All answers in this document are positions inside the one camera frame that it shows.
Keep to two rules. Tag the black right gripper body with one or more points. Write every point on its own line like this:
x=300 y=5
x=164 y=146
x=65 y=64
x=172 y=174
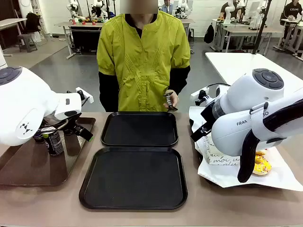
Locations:
x=208 y=114

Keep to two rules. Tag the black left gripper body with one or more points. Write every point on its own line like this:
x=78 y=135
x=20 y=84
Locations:
x=72 y=126

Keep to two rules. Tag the metal serving tongs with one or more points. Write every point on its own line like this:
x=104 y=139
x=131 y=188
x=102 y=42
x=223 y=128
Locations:
x=172 y=109

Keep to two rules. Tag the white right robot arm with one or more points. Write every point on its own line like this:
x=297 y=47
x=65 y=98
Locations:
x=236 y=123

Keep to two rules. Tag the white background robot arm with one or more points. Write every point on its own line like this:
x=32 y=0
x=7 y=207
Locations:
x=98 y=8
x=73 y=8
x=227 y=11

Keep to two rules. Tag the person's right black-sleeved forearm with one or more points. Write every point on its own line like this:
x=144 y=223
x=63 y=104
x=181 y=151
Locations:
x=107 y=94

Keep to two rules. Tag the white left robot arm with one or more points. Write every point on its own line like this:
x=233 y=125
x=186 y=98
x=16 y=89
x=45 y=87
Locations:
x=23 y=101

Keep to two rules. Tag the person's left black-sleeved forearm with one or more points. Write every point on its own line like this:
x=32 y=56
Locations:
x=180 y=78

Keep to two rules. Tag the person's left hand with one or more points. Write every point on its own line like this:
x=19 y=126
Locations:
x=175 y=100

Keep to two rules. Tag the white paper sheet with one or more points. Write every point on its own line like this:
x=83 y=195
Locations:
x=220 y=175

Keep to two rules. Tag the black square serving tray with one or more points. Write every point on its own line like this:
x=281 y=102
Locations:
x=139 y=128
x=133 y=177

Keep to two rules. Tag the white table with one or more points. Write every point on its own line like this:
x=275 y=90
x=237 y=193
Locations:
x=236 y=66

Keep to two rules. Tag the brown plastic tray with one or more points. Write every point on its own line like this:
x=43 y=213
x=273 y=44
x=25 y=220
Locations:
x=35 y=170

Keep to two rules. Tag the yellow sprinkled donut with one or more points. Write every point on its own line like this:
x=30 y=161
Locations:
x=262 y=168

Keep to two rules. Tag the yellow-green jacket torso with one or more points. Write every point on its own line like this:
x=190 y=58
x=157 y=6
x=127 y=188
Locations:
x=142 y=71

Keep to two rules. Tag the black hanging bag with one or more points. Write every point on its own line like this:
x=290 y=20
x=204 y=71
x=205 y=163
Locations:
x=208 y=34

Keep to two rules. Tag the black cabinet under table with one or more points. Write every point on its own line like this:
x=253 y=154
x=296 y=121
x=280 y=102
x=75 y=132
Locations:
x=85 y=39

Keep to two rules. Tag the long grey background table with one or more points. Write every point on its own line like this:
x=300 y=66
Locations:
x=246 y=30

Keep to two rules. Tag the grey stool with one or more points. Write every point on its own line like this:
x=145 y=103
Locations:
x=27 y=42

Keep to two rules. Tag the black stand pole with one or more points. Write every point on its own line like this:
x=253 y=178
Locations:
x=261 y=28

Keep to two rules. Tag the red cup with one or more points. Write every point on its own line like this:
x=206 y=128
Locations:
x=83 y=23
x=73 y=21

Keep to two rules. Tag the seated person in brown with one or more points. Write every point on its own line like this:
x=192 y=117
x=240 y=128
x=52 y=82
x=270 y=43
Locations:
x=225 y=8

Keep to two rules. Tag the black backpack on chair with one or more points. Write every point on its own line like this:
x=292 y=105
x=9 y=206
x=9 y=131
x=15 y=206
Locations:
x=32 y=22

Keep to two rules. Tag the person in blue shirt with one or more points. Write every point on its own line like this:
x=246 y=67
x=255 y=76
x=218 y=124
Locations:
x=167 y=6

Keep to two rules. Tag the white background desk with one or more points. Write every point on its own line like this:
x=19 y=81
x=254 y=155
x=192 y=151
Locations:
x=10 y=23

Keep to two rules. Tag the person in black Celine shirt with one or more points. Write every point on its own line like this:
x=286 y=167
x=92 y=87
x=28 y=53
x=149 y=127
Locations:
x=292 y=14

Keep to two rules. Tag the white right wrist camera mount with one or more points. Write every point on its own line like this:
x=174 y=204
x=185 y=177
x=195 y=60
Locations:
x=197 y=94

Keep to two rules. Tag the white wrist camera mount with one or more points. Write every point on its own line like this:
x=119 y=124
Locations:
x=197 y=94
x=85 y=95

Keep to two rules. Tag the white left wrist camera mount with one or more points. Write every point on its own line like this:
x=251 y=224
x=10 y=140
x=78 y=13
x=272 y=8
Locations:
x=85 y=95

